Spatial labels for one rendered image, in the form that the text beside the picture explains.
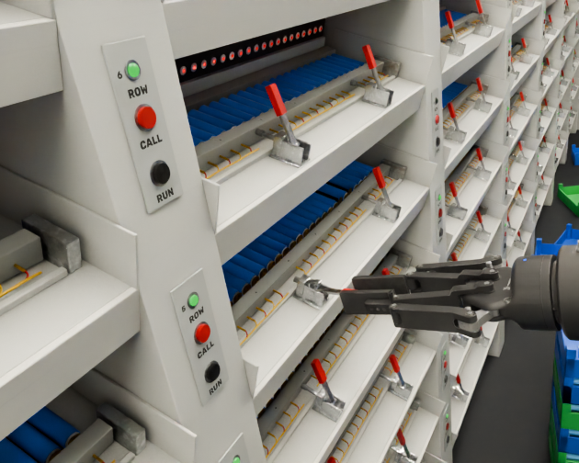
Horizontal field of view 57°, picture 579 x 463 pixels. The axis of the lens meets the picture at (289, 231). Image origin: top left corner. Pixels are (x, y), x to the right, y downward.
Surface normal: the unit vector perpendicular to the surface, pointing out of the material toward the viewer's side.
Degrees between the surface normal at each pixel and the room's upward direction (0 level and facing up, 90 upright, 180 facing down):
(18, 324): 19
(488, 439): 0
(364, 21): 90
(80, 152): 90
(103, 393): 90
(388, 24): 90
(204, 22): 109
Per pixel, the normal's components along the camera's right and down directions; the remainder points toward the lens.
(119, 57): 0.85, 0.10
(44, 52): 0.85, 0.38
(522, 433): -0.15, -0.90
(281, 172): 0.14, -0.82
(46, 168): -0.51, 0.43
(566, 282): -0.58, -0.27
